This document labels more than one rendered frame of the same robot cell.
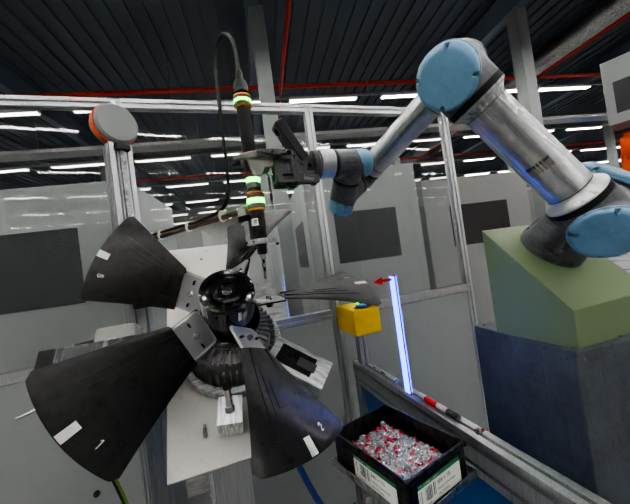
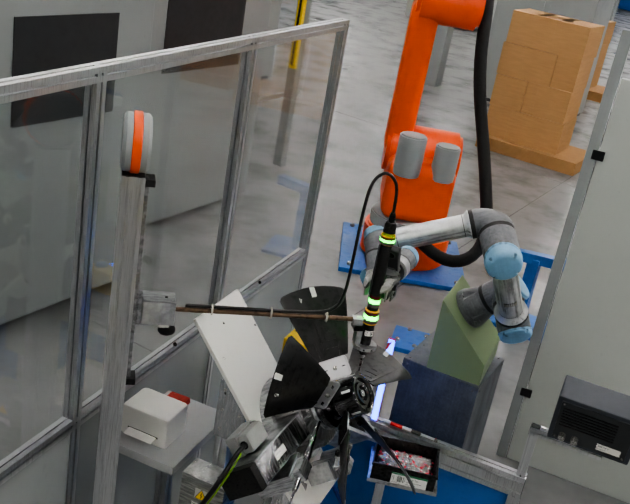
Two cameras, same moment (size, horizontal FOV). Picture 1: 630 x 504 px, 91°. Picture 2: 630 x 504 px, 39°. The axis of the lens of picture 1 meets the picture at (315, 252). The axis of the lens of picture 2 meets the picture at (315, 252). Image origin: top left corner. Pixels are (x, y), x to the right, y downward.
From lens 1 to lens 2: 253 cm
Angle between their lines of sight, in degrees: 56
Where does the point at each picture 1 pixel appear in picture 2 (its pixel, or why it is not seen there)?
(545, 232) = (476, 308)
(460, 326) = not seen: hidden behind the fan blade
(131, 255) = (297, 374)
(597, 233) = (514, 336)
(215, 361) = (323, 437)
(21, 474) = not seen: outside the picture
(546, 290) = (473, 352)
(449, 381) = not seen: hidden behind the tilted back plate
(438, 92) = (498, 271)
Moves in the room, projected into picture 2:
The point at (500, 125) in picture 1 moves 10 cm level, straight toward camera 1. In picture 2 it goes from (509, 286) to (523, 300)
